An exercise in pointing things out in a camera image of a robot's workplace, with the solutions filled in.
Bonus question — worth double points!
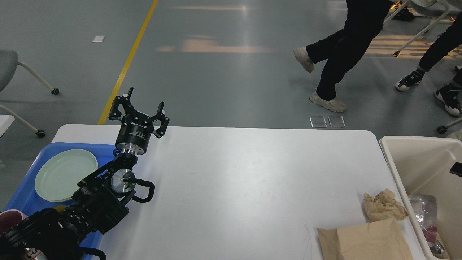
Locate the brown paper bag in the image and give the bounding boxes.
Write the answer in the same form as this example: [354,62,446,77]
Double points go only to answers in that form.
[317,218,414,260]

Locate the white chair frame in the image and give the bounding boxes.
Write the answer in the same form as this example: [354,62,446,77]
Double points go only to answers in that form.
[383,0,461,57]

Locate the pink mug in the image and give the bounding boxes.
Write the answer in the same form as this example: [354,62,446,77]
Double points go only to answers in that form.
[0,209,27,235]

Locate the light green plate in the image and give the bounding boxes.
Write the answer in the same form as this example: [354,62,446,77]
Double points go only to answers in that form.
[35,149,99,202]

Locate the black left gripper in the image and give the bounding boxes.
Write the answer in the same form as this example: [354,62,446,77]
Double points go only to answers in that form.
[108,87,170,155]

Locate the blue plastic tray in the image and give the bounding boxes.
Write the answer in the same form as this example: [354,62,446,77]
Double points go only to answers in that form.
[0,142,118,260]

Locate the walking person in black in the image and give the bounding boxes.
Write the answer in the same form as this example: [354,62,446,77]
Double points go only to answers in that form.
[293,0,394,112]

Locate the metal floor socket plates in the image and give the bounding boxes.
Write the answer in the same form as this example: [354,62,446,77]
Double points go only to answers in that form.
[310,116,345,128]

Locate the small red wrapper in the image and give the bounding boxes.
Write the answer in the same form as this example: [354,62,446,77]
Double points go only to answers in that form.
[422,226,438,243]

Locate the grey office chair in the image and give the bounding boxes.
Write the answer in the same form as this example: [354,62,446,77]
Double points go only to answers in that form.
[0,49,60,138]

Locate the white plastic bin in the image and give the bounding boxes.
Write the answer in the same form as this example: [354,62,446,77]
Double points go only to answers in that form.
[380,136,462,260]

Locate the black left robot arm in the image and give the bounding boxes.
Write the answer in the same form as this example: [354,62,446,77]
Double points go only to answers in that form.
[1,88,170,260]

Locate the crumpled brown paper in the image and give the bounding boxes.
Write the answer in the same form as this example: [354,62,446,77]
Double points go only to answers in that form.
[363,189,410,222]

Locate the seated person black sneakers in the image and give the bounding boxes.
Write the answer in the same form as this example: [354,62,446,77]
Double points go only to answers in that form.
[395,13,462,116]

